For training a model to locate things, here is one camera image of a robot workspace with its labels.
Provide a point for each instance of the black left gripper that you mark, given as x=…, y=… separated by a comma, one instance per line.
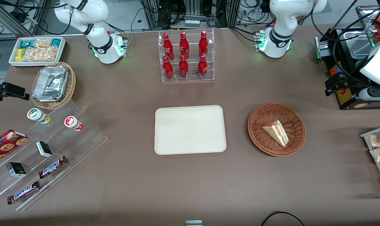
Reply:
x=354, y=79

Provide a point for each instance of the triangular sandwich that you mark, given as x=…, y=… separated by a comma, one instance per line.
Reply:
x=276, y=131

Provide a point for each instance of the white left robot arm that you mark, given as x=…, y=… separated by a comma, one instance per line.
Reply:
x=279, y=28

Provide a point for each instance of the brown round wicker basket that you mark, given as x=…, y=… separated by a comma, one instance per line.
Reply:
x=265, y=142

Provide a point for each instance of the cream plastic tray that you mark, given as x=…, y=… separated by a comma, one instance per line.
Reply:
x=190, y=130

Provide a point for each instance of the light tan wicker basket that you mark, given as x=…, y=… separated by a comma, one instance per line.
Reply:
x=70, y=84

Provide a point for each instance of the aluminium foil tray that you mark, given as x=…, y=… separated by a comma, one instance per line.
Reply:
x=50, y=83

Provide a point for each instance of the black appliance with yellow panel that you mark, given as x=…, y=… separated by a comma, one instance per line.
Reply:
x=346, y=100

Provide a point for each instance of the stainless steel pan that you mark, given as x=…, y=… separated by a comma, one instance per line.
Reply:
x=359, y=45

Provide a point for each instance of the stainless steel container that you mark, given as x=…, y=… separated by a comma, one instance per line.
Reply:
x=365, y=15

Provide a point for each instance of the red soda bottle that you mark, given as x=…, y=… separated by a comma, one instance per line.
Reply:
x=203, y=44
x=202, y=67
x=167, y=45
x=168, y=69
x=183, y=67
x=184, y=45

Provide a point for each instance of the clear acrylic bottle rack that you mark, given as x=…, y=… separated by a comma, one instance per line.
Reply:
x=193, y=67

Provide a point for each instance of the white power strip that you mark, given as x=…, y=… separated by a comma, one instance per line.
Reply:
x=192, y=22

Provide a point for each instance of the grey metal block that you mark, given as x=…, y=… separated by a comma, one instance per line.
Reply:
x=193, y=223

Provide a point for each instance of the clear acrylic stepped stand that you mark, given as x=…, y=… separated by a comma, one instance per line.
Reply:
x=83, y=141

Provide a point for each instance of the red lid white cup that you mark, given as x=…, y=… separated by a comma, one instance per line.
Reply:
x=72, y=122

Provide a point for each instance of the teal snack packet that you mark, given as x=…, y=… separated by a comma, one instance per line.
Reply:
x=55, y=42
x=25, y=43

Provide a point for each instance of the clear bag of crackers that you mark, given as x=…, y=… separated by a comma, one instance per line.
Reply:
x=42, y=42
x=39, y=54

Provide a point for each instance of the Snickers chocolate bar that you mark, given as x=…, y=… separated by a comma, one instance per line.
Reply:
x=23, y=192
x=52, y=167

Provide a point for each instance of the small black carton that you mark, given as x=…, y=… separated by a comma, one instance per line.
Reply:
x=16, y=169
x=44, y=149

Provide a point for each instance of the green lid white cup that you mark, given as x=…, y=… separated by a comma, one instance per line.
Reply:
x=36, y=115

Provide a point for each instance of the yellow snack packet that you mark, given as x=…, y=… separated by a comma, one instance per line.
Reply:
x=19, y=55

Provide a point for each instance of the white rectangular snack bin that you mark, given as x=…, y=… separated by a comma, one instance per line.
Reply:
x=13, y=61

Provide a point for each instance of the black clamp device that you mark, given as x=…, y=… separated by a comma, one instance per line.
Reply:
x=8, y=90

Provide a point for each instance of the red cookie box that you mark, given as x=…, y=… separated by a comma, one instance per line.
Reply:
x=5, y=146

